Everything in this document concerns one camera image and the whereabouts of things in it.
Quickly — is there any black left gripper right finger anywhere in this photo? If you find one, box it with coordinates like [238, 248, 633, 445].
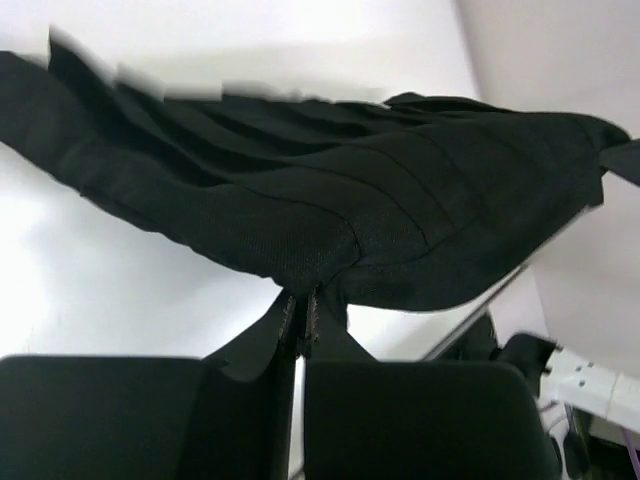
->
[303, 291, 560, 479]

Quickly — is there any black pleated skirt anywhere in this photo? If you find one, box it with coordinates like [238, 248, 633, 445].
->
[1, 38, 639, 311]

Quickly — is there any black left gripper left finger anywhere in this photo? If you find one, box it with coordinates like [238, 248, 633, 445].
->
[1, 293, 300, 479]

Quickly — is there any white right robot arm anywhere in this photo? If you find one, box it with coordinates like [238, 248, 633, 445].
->
[491, 141, 639, 447]

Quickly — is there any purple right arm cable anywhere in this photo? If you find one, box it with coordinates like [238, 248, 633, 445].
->
[539, 399, 640, 480]

